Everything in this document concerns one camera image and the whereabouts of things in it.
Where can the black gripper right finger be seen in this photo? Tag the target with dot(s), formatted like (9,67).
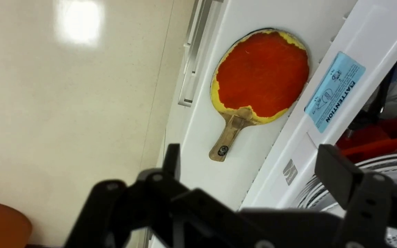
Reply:
(368,201)

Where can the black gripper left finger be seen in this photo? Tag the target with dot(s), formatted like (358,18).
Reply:
(129,211)

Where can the red table tennis paddle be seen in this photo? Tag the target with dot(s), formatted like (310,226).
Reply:
(261,73)

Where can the red bowl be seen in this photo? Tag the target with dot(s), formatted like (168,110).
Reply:
(377,138)

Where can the white drain tray blue label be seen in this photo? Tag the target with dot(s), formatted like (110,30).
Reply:
(308,138)

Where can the orange round object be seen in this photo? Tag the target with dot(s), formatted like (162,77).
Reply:
(0,224)

